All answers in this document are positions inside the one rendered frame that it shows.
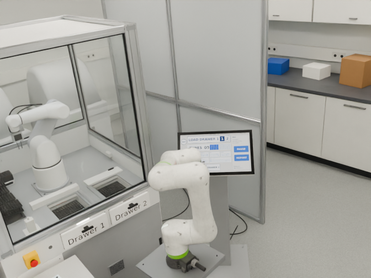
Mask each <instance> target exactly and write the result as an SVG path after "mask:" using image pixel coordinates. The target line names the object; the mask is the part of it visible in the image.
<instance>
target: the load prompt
mask: <svg viewBox="0 0 371 278"><path fill-rule="evenodd" d="M215 142H231V135H211V136H187V143H215Z"/></svg>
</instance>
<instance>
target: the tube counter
mask: <svg viewBox="0 0 371 278"><path fill-rule="evenodd" d="M230 149H231V144H230V143H224V144H208V145H204V151H213V150H230Z"/></svg>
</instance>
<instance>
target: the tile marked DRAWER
mask: <svg viewBox="0 0 371 278"><path fill-rule="evenodd" d="M206 167H207V168H208V170H209V171H219V170H220V164H206Z"/></svg>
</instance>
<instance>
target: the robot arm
mask: <svg viewBox="0 0 371 278"><path fill-rule="evenodd" d="M148 182H149V185H150V187H152V188H153V189H154V190H156V191H166V190H172V189H178V188H186V189H187V191H188V195H189V199H190V204H191V207H192V215H193V219H192V220H180V219H172V220H169V221H167V222H165V223H164V224H163V226H162V228H161V232H162V237H163V242H164V245H165V250H166V253H167V256H166V263H167V265H168V266H169V267H170V268H172V269H182V272H183V273H186V272H188V271H189V270H190V269H192V267H194V268H196V267H197V268H199V269H200V270H202V271H205V270H206V268H205V267H204V266H202V265H200V264H199V259H198V258H197V257H196V256H195V255H193V254H192V253H191V251H190V250H189V245H191V244H203V243H210V242H212V241H213V240H214V239H215V237H216V235H217V232H218V229H217V226H216V224H215V221H214V217H213V213H212V210H211V204H210V195H209V170H208V168H207V167H206V165H205V161H203V162H202V160H201V154H200V152H199V150H198V149H196V148H193V147H190V148H186V149H181V150H176V151H166V152H165V153H163V154H162V156H161V160H160V162H158V163H157V164H156V165H155V166H154V167H153V168H152V169H151V170H150V172H149V175H148Z"/></svg>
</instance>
